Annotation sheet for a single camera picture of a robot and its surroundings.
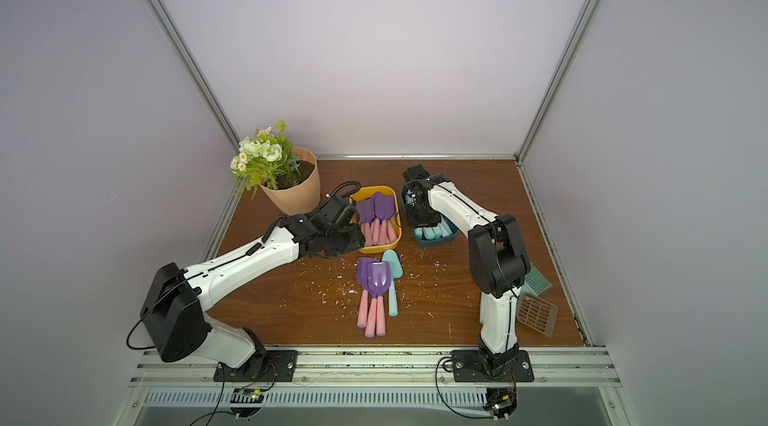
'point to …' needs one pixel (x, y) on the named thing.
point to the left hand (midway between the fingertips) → (366, 240)
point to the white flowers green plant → (267, 160)
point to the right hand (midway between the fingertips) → (421, 212)
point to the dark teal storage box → (428, 242)
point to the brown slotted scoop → (536, 313)
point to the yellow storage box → (393, 191)
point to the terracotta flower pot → (298, 194)
